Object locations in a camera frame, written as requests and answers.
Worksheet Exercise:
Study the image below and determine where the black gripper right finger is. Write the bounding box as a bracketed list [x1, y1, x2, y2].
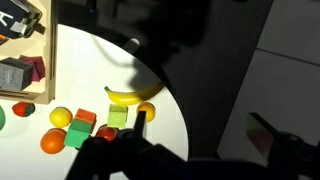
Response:
[245, 112, 284, 162]

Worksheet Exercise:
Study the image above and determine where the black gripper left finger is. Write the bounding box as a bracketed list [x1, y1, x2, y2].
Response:
[132, 110, 148, 138]

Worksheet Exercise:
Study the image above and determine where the yellow banana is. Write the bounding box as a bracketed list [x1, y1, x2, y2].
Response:
[103, 81, 166, 107]

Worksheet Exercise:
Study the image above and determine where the wooden box tray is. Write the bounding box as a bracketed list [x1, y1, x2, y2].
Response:
[0, 0, 58, 105]

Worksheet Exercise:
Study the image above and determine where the small yellow-orange toy fruit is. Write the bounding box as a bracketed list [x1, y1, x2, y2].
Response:
[136, 101, 157, 123]

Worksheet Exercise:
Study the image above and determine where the light green cube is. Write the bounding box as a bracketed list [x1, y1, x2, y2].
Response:
[106, 103, 129, 130]

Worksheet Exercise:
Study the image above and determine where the red toy tomato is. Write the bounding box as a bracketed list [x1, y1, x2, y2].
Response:
[95, 124, 119, 143]

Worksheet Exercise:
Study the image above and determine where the orange cube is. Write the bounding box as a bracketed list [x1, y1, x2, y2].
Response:
[73, 107, 98, 129]

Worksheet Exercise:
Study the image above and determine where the dark green cube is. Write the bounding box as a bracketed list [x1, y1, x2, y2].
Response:
[63, 118, 93, 150]

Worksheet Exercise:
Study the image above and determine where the white table base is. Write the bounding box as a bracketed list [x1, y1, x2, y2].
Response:
[123, 37, 141, 55]

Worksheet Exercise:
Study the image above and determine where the yellow toy lemon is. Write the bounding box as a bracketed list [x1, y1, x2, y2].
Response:
[48, 106, 74, 129]

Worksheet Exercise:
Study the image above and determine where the orange toy fruit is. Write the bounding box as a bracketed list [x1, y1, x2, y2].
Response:
[39, 127, 68, 155]

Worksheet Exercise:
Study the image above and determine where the magenta cube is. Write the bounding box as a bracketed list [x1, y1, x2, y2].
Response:
[18, 55, 47, 83]

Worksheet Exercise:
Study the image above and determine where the small red toy strawberry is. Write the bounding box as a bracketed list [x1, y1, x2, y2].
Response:
[11, 101, 36, 118]

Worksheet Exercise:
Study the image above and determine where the grey cube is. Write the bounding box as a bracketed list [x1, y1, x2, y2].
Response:
[0, 56, 35, 92]

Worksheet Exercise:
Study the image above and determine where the green plastic bowl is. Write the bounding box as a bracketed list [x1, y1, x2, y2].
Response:
[0, 105, 7, 132]

